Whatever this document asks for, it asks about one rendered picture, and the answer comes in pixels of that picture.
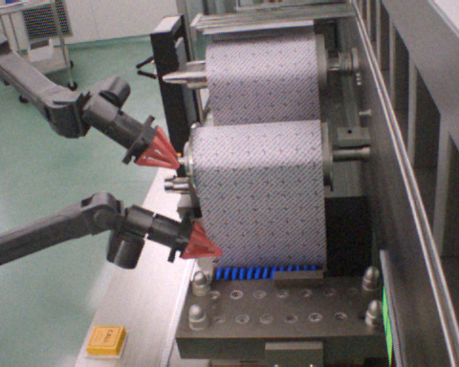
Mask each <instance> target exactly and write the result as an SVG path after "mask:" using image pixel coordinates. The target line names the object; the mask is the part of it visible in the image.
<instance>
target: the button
mask: <svg viewBox="0 0 459 367"><path fill-rule="evenodd" d="M125 335H126V331H125V329H124V327H123V326H116V325H104V326H95V327H94V330H93V331H92V333H91V334H90V339H89V340H88V342H87V346H86V347H85V349H86V352H87V353H88V355H89V356H118V355H119V352H120V349H121V344H122V343H123V341H124V337H125Z"/></svg>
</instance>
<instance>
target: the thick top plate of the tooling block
mask: <svg viewBox="0 0 459 367"><path fill-rule="evenodd" d="M363 277H364V275H362V276H326V277H322V283H323V284H322V285H295V286H283V287H274V286H273V280H272V279H245V280H211V282H210V283H209V285H210V287H211V291H210V293H207V294H206V295H203V296H198V295H195V294H194V293H193V286H192V281H189V283H188V287H187V293H186V298H185V302H184V305H183V307H182V313H181V317H180V319H179V323H178V329H177V332H176V334H175V340H176V343H177V347H178V350H179V353H180V356H181V359H267V357H266V351H265V348H266V341H301V340H322V342H323V359H331V358H364V357H388V355H389V353H388V349H387V345H386V342H387V340H386V335H385V326H384V325H382V326H381V327H379V328H374V327H371V326H370V327H369V326H368V325H367V323H366V322H365V318H366V312H367V311H368V308H369V304H370V303H371V302H372V301H374V300H378V301H381V300H382V297H381V292H380V289H378V290H377V291H366V290H365V289H364V288H363V287H362V285H361V283H362V278H363ZM194 304H199V305H201V307H202V309H203V310H204V312H205V314H206V315H207V317H208V326H207V327H206V328H205V329H204V330H201V331H195V330H192V329H190V328H189V317H188V315H189V309H190V308H191V306H193V305H194Z"/></svg>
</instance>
